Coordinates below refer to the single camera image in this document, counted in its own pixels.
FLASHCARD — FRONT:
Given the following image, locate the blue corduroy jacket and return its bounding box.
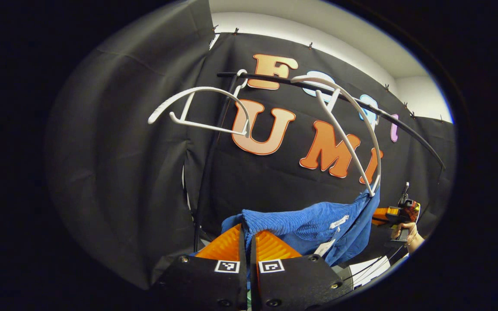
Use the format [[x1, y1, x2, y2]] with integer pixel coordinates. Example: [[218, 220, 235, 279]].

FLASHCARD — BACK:
[[221, 187, 380, 268]]

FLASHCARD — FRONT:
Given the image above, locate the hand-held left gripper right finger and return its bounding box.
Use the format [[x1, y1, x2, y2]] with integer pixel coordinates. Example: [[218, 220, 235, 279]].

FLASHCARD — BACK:
[[250, 229, 353, 311]]

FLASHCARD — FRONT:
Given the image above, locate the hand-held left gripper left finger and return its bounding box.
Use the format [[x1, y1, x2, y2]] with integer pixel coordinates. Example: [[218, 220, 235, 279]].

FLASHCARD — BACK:
[[149, 223, 249, 311]]

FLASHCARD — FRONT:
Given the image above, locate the white clothes hanger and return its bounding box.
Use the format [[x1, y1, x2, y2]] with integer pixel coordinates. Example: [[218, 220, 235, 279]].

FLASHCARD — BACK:
[[290, 74, 382, 198], [147, 69, 252, 138]]

